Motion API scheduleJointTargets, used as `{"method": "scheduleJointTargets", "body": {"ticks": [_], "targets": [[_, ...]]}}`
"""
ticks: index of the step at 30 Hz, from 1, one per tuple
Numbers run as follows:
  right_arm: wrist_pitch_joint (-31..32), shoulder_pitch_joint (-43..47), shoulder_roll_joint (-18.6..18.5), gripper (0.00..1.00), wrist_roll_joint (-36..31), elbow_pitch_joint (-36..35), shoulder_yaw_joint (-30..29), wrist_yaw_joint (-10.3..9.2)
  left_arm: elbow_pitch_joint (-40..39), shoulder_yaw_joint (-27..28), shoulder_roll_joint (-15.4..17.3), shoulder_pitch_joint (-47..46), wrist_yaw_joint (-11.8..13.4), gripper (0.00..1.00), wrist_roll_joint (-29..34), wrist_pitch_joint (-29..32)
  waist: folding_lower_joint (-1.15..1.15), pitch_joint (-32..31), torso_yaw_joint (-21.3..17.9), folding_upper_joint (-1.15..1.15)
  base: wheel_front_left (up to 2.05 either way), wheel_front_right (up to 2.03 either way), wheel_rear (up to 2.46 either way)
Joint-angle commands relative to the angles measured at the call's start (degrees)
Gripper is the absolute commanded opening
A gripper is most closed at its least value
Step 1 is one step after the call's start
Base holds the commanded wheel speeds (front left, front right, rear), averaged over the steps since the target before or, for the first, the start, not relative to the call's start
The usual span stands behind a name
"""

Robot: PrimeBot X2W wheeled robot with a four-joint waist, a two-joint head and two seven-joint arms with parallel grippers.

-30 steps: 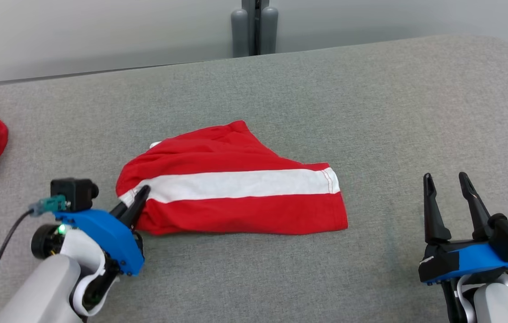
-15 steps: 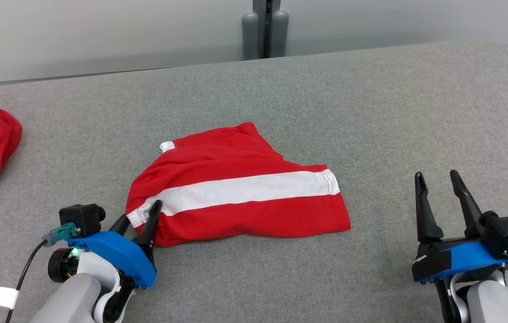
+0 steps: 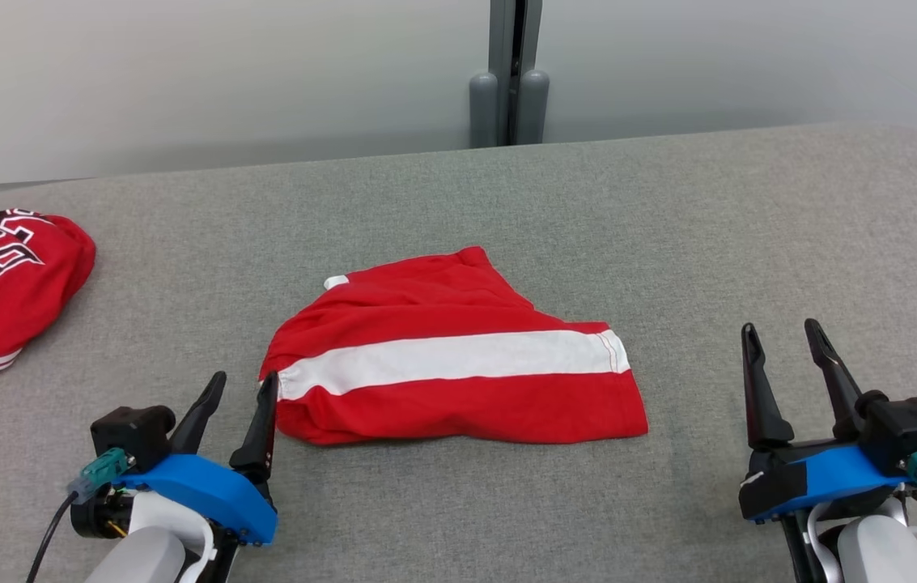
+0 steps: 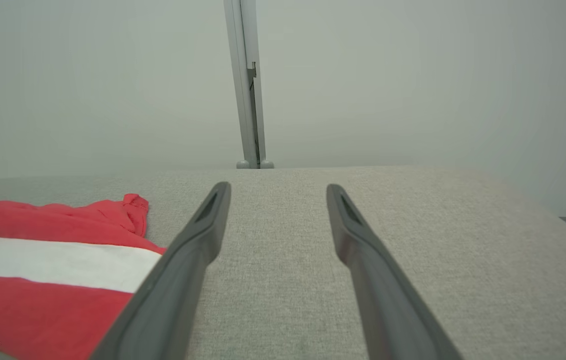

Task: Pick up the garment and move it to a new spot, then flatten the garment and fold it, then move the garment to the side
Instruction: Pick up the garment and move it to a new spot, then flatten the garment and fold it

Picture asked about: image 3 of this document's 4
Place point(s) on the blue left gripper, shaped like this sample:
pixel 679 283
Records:
pixel 207 490

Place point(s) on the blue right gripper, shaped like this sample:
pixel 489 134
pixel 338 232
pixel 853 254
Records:
pixel 830 478

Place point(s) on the red shorts with white stripe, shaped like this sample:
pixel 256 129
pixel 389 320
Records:
pixel 458 364

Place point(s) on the red white basketball jersey tee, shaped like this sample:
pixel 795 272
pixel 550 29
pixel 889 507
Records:
pixel 5 291

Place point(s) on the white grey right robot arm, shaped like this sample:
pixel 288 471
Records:
pixel 871 551

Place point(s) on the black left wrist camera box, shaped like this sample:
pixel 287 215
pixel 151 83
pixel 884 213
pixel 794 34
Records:
pixel 130 433

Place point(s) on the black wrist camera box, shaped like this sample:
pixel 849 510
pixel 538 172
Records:
pixel 130 433
pixel 903 429

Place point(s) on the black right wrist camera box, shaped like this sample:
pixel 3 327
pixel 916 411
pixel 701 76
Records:
pixel 903 429

